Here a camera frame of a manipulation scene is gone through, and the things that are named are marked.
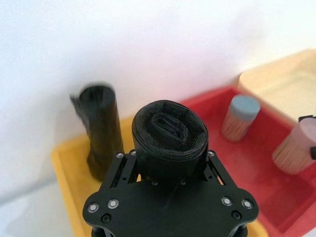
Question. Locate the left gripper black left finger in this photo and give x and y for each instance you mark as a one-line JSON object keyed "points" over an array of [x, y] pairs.
{"points": [[121, 170]]}

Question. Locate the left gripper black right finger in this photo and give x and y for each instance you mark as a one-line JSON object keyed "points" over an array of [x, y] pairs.
{"points": [[215, 170]]}

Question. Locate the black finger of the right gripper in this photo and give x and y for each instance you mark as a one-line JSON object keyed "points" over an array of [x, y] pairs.
{"points": [[307, 118], [313, 153]]}

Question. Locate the toothpick jar with white lid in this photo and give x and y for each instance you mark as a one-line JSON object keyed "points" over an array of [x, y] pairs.
{"points": [[293, 148]]}

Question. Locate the black plastic bag roll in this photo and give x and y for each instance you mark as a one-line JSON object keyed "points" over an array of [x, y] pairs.
{"points": [[102, 128], [170, 138]]}

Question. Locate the red plastic tray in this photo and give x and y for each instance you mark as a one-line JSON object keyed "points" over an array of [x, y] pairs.
{"points": [[251, 177]]}

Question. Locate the cream plastic tray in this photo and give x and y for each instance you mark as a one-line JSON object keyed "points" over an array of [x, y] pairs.
{"points": [[284, 84]]}

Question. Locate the yellow plastic tray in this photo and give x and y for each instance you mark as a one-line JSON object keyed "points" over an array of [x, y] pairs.
{"points": [[71, 168]]}

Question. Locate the toothpick jar with grey lid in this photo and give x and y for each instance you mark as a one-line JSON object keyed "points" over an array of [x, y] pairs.
{"points": [[240, 118]]}

